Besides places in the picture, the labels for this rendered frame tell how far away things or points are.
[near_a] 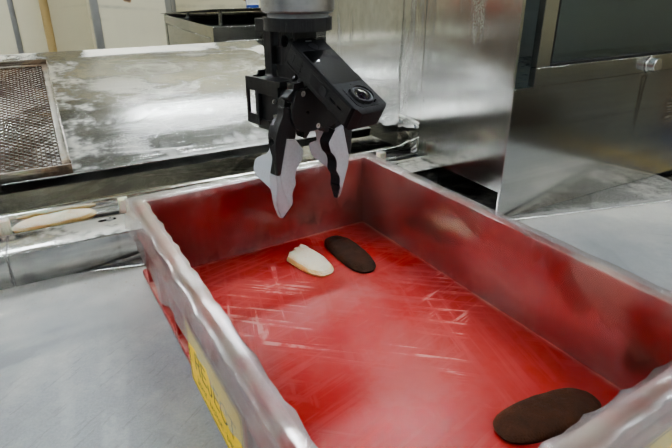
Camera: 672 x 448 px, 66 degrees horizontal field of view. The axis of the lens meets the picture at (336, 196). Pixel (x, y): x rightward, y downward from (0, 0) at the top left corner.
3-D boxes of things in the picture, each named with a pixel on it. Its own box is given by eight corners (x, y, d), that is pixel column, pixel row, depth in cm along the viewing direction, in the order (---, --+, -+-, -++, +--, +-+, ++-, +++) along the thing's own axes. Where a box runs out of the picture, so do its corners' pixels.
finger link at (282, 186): (257, 205, 61) (275, 128, 60) (289, 221, 57) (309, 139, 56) (236, 204, 59) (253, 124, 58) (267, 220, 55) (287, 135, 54)
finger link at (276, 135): (290, 174, 58) (308, 98, 57) (301, 179, 57) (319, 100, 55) (257, 171, 54) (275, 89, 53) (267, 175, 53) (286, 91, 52)
